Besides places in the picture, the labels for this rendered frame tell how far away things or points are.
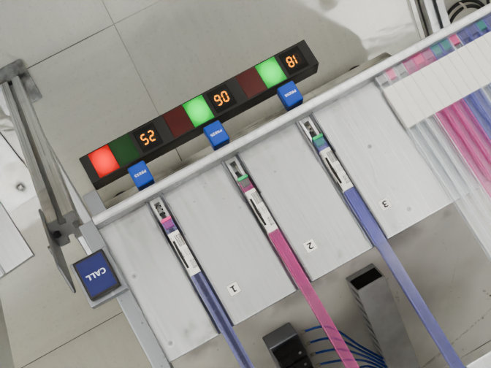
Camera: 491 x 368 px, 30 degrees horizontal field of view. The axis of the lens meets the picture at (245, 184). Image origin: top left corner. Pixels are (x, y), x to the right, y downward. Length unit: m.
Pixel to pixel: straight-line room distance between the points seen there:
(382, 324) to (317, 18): 0.76
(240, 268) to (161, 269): 0.10
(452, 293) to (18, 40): 0.93
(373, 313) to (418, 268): 0.12
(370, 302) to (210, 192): 0.39
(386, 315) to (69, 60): 0.80
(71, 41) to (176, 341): 0.85
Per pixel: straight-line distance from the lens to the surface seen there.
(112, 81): 1.87
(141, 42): 1.86
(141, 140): 1.21
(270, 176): 1.17
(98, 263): 1.12
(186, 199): 1.17
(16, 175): 1.90
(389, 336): 1.50
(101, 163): 1.20
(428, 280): 1.54
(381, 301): 1.46
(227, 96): 1.22
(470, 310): 1.62
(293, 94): 1.20
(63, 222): 1.25
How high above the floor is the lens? 1.75
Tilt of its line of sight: 59 degrees down
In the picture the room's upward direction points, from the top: 140 degrees clockwise
